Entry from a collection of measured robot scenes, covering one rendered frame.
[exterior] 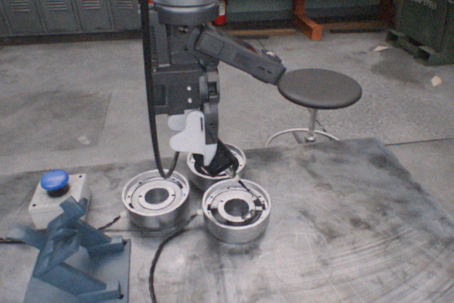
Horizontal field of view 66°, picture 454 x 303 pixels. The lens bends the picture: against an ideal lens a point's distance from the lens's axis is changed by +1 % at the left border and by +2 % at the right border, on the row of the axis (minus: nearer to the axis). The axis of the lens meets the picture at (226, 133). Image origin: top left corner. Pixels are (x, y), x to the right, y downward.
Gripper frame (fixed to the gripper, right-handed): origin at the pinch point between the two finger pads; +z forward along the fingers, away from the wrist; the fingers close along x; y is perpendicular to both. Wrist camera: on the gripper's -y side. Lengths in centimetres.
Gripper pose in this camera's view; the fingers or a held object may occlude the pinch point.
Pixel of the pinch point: (209, 150)
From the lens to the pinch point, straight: 48.8
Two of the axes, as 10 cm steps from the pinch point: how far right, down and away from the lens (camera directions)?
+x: 1.9, 5.5, -8.1
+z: 0.0, 8.3, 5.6
